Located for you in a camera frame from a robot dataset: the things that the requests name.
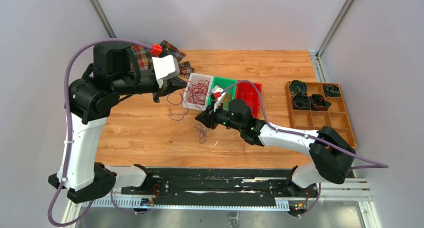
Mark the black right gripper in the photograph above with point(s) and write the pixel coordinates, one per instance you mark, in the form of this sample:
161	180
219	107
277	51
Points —
208	118

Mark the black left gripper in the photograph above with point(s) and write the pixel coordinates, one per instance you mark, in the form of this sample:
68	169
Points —
173	84

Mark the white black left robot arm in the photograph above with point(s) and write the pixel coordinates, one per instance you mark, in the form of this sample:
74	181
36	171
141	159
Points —
120	69

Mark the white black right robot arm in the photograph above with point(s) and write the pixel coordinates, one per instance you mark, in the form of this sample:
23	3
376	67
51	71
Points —
331	155

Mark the white plastic bin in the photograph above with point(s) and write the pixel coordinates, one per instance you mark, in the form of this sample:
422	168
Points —
196	94

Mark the plaid cloth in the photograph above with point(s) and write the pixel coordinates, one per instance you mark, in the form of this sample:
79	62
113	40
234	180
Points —
144	58

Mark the red plastic bin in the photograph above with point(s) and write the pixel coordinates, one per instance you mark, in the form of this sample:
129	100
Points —
248	94

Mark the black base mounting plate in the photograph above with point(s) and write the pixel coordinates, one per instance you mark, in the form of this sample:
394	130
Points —
156	174

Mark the wooden compartment tray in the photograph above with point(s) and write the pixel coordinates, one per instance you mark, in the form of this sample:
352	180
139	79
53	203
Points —
336	116

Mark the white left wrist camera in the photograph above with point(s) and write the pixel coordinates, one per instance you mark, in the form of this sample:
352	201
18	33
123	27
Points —
165	68

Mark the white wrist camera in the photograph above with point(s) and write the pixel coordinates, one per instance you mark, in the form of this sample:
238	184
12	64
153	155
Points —
165	68
217	95

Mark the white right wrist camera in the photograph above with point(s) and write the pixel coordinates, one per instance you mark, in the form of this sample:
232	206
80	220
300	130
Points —
217	95

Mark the left aluminium corner post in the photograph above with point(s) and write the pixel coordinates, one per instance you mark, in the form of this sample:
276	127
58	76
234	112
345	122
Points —
97	8

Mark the aluminium corner post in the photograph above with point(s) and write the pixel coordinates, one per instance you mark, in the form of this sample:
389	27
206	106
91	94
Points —
348	4
97	8

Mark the right aluminium corner post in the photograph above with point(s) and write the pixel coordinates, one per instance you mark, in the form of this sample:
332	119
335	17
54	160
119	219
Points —
348	4

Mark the aluminium frame rail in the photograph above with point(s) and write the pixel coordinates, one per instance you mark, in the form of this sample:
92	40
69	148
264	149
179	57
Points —
235	193

